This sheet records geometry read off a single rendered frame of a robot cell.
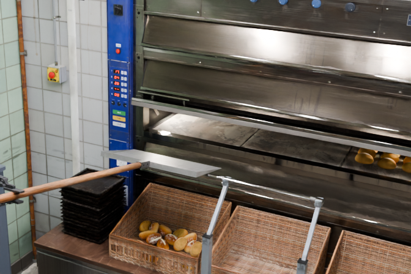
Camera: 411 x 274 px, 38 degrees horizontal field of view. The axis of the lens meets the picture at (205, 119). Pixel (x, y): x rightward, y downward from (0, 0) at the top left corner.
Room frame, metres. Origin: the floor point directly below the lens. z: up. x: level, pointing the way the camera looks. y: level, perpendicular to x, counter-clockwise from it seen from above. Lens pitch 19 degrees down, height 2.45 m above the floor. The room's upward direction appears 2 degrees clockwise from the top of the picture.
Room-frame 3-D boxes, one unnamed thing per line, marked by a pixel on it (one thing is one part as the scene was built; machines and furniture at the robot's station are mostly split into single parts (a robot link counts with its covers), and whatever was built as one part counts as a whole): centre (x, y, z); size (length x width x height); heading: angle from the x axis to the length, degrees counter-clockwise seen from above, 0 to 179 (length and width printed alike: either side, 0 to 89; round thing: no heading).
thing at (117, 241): (3.00, 0.17, 0.72); 0.56 x 0.49 x 0.28; 67
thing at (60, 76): (3.56, 0.94, 1.46); 0.10 x 0.07 x 0.10; 67
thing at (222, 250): (2.75, -0.37, 0.72); 0.56 x 0.49 x 0.28; 67
